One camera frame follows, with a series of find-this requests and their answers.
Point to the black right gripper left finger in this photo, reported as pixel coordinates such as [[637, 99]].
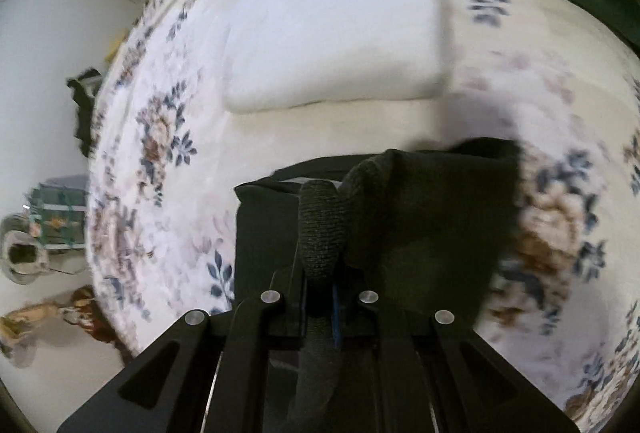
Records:
[[206, 373]]

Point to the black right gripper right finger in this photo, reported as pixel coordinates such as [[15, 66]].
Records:
[[405, 372]]

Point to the black knit garment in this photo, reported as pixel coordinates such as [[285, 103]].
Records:
[[423, 230]]

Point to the brown floor clutter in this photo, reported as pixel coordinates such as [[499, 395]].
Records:
[[79, 309]]

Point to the green patterned box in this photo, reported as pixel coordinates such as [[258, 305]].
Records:
[[56, 215]]

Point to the floral fleece bed blanket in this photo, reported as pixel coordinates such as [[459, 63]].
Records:
[[562, 307]]

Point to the black object beside bed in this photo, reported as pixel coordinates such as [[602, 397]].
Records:
[[84, 89]]

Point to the white folded towel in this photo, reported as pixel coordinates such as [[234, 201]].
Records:
[[280, 54]]

